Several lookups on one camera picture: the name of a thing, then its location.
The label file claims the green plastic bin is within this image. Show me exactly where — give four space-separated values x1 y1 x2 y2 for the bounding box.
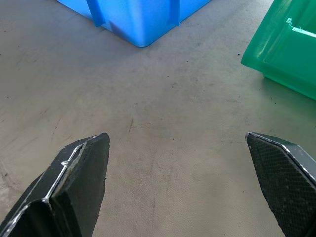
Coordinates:
240 0 316 101

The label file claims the blue plastic bin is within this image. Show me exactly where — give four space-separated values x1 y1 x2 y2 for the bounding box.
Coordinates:
55 0 213 48

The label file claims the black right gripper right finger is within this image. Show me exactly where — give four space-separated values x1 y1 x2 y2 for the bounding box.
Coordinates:
245 131 316 237

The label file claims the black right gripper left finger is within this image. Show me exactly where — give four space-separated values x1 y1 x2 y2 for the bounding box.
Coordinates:
0 132 110 237

